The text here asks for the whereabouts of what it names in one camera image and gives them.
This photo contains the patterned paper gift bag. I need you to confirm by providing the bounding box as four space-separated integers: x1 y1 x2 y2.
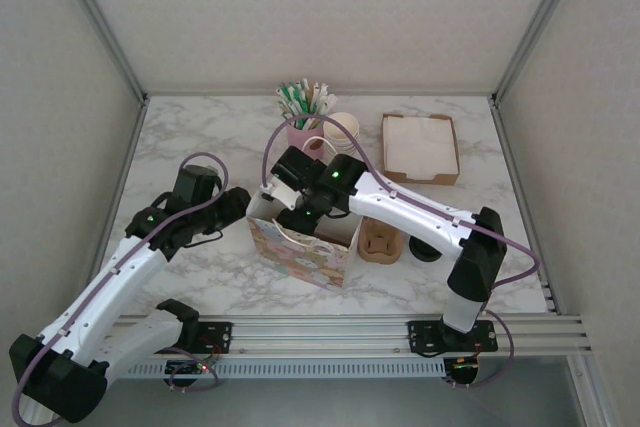
245 136 362 291

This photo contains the brown wrapped stirrer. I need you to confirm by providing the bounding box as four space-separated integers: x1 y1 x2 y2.
304 79 321 126

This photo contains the white napkin stack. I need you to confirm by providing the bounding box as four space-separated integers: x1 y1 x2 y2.
383 115 459 181

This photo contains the black cup lid stack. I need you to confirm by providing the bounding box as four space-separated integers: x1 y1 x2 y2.
407 236 444 264

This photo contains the green striped wrapped straw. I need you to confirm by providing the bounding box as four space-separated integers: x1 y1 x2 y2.
298 77 312 123
274 86 301 126
284 80 306 126

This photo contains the aluminium side rail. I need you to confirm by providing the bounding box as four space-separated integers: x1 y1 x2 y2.
489 96 586 321
74 96 151 321

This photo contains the white wrapped straw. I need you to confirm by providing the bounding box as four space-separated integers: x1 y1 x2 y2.
317 93 339 124
312 81 331 123

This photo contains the brown pulp cup carrier stack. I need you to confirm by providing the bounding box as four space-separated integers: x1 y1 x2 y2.
360 216 404 266

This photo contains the aluminium frame post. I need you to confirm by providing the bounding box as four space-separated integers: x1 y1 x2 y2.
491 0 592 104
49 0 150 104

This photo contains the stack of paper cups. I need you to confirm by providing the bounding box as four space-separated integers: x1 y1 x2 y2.
322 111 361 156

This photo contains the pink straw holder cup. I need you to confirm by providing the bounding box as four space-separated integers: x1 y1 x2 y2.
285 119 326 159

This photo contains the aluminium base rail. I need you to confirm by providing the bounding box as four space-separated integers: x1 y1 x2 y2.
52 315 594 356

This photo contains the brown cardboard napkin tray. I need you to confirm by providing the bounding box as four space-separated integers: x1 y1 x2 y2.
380 113 461 186

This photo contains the grey slotted cable duct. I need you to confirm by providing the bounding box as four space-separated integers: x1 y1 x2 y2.
107 359 449 378

